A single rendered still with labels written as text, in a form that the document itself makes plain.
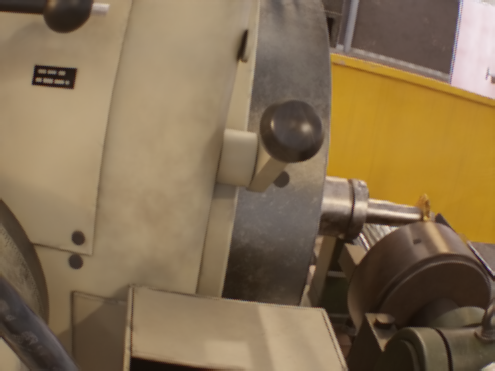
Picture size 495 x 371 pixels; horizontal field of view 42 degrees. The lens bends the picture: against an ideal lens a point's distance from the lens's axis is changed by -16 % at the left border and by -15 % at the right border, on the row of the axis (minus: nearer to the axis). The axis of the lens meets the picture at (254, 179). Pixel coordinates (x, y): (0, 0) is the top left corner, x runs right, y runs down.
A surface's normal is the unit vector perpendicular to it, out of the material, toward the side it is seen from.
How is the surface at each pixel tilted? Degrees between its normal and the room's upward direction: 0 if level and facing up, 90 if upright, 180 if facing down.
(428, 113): 90
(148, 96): 90
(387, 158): 90
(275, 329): 0
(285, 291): 88
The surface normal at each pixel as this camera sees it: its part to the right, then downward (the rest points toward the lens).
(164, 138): 0.11, 0.33
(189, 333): 0.19, -0.93
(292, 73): 0.21, -0.40
